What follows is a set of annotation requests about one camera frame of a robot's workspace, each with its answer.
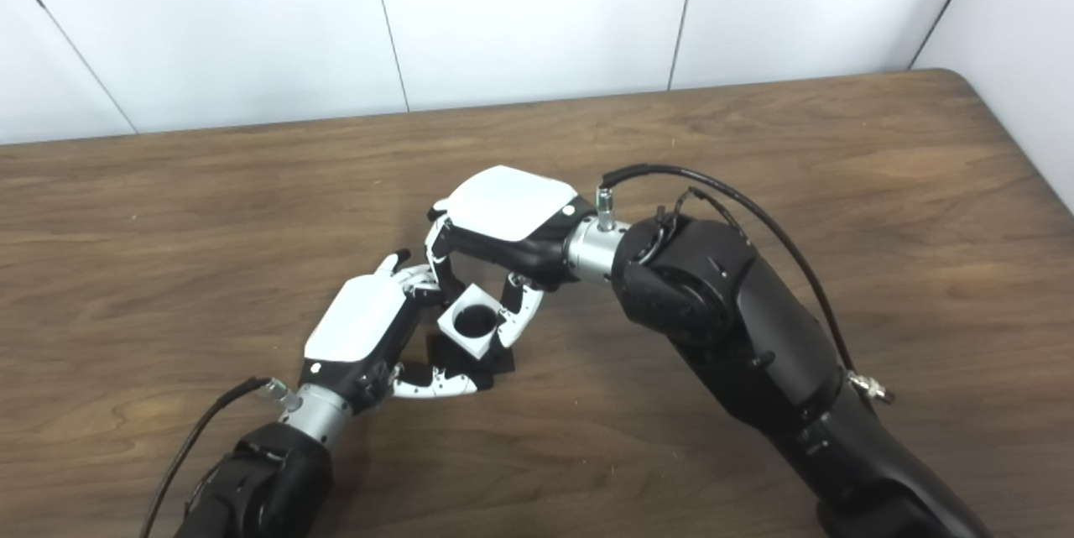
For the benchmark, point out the black peg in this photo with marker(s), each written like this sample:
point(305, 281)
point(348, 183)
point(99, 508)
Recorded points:
point(495, 363)

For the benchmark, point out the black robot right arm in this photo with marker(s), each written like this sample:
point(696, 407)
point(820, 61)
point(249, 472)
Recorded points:
point(738, 328)

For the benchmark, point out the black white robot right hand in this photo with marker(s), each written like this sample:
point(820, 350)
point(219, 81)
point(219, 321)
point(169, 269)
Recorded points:
point(508, 202)

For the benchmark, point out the black white robot left hand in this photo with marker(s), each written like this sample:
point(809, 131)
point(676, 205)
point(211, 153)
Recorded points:
point(357, 324)

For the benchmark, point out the white square piece with hole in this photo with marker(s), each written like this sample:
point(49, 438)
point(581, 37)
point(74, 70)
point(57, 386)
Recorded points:
point(470, 343)

